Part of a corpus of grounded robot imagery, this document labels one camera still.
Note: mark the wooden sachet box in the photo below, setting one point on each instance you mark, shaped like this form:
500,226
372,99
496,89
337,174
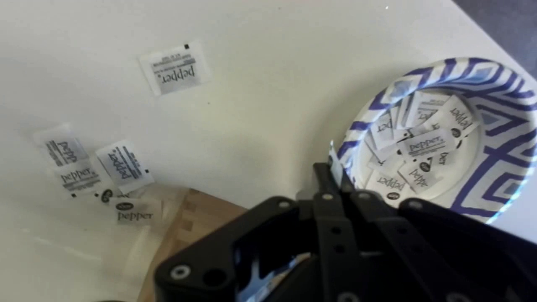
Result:
189,223

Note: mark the blue white patterned paper plate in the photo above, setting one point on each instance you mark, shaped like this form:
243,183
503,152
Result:
503,178

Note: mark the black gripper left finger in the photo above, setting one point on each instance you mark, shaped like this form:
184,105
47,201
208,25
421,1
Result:
312,251

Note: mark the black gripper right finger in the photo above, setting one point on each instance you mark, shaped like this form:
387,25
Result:
436,256

